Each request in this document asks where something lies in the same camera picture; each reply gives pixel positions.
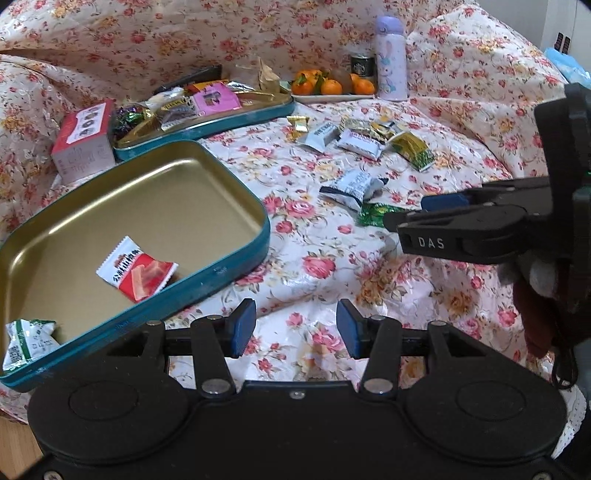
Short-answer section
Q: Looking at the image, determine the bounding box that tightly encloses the white black snack packet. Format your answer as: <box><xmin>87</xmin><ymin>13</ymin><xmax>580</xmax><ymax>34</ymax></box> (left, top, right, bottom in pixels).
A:
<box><xmin>298</xmin><ymin>122</ymin><xmax>342</xmax><ymax>152</ymax></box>
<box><xmin>320</xmin><ymin>168</ymin><xmax>385</xmax><ymax>212</ymax></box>

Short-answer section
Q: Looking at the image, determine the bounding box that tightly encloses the light blue plastic bag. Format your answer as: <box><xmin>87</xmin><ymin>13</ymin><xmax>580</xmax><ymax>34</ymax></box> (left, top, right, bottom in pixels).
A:
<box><xmin>545</xmin><ymin>46</ymin><xmax>591</xmax><ymax>86</ymax></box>

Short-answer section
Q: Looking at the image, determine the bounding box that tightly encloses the red white cardboard box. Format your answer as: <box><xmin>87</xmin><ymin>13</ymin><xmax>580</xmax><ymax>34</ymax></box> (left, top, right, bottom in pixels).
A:
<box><xmin>51</xmin><ymin>99</ymin><xmax>117</xmax><ymax>185</ymax></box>

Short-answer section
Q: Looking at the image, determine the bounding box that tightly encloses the black remote control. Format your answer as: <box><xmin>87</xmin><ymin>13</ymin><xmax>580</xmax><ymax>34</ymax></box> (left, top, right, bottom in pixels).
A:
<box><xmin>152</xmin><ymin>65</ymin><xmax>222</xmax><ymax>95</ymax></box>

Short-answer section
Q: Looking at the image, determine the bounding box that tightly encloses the teal tin tray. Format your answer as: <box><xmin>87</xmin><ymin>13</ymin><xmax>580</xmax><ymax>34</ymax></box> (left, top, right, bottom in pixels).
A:
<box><xmin>0</xmin><ymin>140</ymin><xmax>271</xmax><ymax>393</ymax></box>

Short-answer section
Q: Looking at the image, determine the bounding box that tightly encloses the black cable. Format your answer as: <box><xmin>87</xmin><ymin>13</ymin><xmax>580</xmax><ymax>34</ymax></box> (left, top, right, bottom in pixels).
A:
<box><xmin>551</xmin><ymin>342</ymin><xmax>578</xmax><ymax>391</ymax></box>

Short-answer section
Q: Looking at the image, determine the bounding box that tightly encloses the person's right forearm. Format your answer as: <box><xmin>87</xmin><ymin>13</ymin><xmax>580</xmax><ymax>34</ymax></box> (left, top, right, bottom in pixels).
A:
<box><xmin>501</xmin><ymin>251</ymin><xmax>573</xmax><ymax>358</ymax></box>

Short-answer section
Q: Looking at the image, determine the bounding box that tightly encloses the dark drink can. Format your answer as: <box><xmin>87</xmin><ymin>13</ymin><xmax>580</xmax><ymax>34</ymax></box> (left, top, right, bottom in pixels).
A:
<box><xmin>351</xmin><ymin>53</ymin><xmax>377</xmax><ymax>79</ymax></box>

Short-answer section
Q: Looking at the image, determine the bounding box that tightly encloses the green white snack packet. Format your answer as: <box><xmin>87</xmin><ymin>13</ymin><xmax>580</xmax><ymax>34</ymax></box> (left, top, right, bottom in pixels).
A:
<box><xmin>2</xmin><ymin>319</ymin><xmax>57</xmax><ymax>372</ymax></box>

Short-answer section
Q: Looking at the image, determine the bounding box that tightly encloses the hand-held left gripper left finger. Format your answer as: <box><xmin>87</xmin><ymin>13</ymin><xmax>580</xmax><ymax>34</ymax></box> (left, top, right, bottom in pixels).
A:
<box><xmin>106</xmin><ymin>298</ymin><xmax>257</xmax><ymax>400</ymax></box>

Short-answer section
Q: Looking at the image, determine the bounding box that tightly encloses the white oblong plate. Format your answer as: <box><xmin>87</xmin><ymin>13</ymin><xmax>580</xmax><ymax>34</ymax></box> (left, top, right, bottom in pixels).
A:
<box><xmin>290</xmin><ymin>80</ymin><xmax>376</xmax><ymax>103</ymax></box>

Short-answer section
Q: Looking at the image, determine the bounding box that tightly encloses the purple rabbit print bottle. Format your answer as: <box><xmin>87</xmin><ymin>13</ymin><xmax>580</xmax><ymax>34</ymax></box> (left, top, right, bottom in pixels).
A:
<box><xmin>375</xmin><ymin>15</ymin><xmax>408</xmax><ymax>101</ymax></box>

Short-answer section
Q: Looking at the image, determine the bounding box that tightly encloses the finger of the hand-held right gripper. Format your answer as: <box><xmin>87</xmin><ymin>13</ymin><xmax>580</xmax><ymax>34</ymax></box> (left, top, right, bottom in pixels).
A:
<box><xmin>384</xmin><ymin>207</ymin><xmax>555</xmax><ymax>265</ymax></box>
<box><xmin>422</xmin><ymin>178</ymin><xmax>552</xmax><ymax>217</ymax></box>

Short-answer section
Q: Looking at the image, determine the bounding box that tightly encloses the yellow green snack packet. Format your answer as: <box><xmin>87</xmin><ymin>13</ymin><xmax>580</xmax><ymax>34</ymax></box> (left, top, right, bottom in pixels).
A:
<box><xmin>388</xmin><ymin>131</ymin><xmax>437</xmax><ymax>172</ymax></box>

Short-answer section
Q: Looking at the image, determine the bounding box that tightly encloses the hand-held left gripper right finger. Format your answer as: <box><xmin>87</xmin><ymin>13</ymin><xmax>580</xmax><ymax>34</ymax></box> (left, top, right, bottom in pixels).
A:
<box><xmin>336</xmin><ymin>299</ymin><xmax>485</xmax><ymax>401</ymax></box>

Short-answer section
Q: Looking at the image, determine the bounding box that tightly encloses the red white snack packet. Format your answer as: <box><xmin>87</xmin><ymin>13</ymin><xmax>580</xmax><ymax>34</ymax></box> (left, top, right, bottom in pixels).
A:
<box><xmin>96</xmin><ymin>235</ymin><xmax>180</xmax><ymax>303</ymax></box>

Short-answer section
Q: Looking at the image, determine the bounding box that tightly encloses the green foil candy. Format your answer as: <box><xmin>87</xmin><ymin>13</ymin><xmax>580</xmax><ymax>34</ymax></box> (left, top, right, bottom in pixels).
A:
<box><xmin>358</xmin><ymin>202</ymin><xmax>407</xmax><ymax>228</ymax></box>

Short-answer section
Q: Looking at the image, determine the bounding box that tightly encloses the white cabinet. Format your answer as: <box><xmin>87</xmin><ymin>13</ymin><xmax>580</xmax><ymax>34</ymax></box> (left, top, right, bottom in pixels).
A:
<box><xmin>545</xmin><ymin>0</ymin><xmax>591</xmax><ymax>51</ymax></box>

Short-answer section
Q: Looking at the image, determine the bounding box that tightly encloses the white blue snack packet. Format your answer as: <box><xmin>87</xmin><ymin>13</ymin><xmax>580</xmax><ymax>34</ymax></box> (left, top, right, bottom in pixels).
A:
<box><xmin>336</xmin><ymin>129</ymin><xmax>387</xmax><ymax>161</ymax></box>

